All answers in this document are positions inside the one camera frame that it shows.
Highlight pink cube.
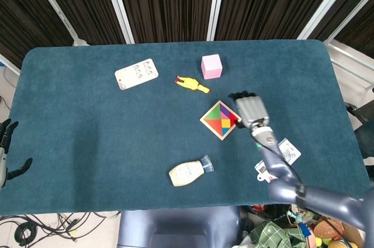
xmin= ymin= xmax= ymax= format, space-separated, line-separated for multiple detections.
xmin=200 ymin=54 xmax=223 ymax=80

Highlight loose floor cables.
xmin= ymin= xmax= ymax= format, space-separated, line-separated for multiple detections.
xmin=0 ymin=212 xmax=121 ymax=243

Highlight small blue box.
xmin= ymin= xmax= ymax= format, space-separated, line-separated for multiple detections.
xmin=297 ymin=222 xmax=311 ymax=239

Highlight large red tangram triangle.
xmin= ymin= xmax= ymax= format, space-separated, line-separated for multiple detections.
xmin=203 ymin=118 xmax=223 ymax=137

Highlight teal table mat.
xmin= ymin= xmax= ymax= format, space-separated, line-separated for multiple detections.
xmin=0 ymin=39 xmax=372 ymax=216

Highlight white printed card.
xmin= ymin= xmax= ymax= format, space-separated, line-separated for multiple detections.
xmin=114 ymin=58 xmax=160 ymax=91

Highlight blue-grey robot torso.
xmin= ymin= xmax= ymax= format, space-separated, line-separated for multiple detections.
xmin=116 ymin=205 xmax=243 ymax=248

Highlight cream squeeze bottle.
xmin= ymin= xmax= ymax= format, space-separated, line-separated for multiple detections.
xmin=168 ymin=154 xmax=214 ymax=187

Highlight white floor rail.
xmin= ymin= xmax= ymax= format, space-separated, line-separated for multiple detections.
xmin=327 ymin=40 xmax=374 ymax=92

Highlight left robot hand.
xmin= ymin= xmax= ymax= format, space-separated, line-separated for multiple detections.
xmin=0 ymin=119 xmax=33 ymax=189

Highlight coiled black cable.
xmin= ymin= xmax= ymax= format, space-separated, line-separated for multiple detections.
xmin=14 ymin=221 xmax=37 ymax=246

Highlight colourful tangram puzzle tray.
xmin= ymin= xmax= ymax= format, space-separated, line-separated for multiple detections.
xmin=199 ymin=99 xmax=243 ymax=142

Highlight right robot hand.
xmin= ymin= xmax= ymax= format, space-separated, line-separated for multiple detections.
xmin=227 ymin=91 xmax=271 ymax=130

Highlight white printed hang-tab package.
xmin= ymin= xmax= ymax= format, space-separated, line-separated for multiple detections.
xmin=253 ymin=138 xmax=302 ymax=184

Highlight green plaid cloth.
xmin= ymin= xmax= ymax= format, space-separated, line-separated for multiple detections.
xmin=250 ymin=220 xmax=307 ymax=248

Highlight silver metal frame post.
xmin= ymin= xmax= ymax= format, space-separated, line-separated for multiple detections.
xmin=297 ymin=0 xmax=362 ymax=40
xmin=25 ymin=0 xmax=88 ymax=46
xmin=206 ymin=0 xmax=228 ymax=42
xmin=99 ymin=0 xmax=135 ymax=44
xmin=324 ymin=0 xmax=374 ymax=44

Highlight purple tangram piece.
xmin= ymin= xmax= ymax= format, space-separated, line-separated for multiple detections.
xmin=219 ymin=104 xmax=233 ymax=118

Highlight green tangram triangle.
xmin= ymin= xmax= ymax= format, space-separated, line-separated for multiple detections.
xmin=203 ymin=104 xmax=223 ymax=120

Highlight yellow rubber chicken toy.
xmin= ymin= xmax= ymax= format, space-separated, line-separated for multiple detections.
xmin=174 ymin=75 xmax=212 ymax=95

